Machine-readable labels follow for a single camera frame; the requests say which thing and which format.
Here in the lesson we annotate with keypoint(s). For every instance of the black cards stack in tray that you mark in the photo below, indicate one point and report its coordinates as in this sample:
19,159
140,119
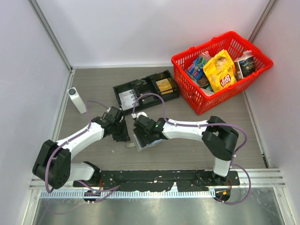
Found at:
148,99

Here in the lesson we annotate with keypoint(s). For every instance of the white cards stack in tray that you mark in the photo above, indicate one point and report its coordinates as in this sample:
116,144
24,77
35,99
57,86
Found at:
128,99

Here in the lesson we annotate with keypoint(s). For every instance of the yellow Lays chips bag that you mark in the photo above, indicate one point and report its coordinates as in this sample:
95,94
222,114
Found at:
220,71

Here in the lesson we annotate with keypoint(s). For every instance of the blue toothpaste box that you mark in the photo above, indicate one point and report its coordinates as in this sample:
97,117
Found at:
194,72

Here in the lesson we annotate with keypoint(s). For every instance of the green sponge pack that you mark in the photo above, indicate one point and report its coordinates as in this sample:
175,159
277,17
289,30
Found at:
200,62

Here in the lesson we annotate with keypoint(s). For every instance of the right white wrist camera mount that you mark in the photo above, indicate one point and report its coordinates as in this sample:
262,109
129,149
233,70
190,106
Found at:
136,115

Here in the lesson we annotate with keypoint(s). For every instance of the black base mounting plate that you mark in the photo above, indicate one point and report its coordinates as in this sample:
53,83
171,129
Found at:
160,180

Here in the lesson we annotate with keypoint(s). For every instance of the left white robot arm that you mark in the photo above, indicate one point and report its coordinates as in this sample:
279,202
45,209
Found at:
54,162

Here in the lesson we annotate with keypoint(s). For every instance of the red plastic shopping basket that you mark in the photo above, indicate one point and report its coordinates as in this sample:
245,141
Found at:
235,46

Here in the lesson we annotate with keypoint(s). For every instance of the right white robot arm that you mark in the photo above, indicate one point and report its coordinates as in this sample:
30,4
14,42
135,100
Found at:
219,138

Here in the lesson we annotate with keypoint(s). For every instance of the black coffee package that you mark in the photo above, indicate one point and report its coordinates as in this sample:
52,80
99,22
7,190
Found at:
245,66

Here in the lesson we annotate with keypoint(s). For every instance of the white cylindrical bottle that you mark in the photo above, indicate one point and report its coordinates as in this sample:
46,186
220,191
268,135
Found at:
77,100

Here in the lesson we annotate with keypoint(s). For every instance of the gold cards stack in tray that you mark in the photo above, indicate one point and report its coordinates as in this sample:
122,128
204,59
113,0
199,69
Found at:
166,86

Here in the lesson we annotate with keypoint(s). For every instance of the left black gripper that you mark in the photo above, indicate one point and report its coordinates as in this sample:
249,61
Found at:
124,136

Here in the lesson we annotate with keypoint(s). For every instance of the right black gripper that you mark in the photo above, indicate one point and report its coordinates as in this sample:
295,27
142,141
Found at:
143,140

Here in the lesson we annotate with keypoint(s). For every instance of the black three-compartment card tray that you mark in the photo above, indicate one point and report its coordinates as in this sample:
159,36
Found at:
144,84

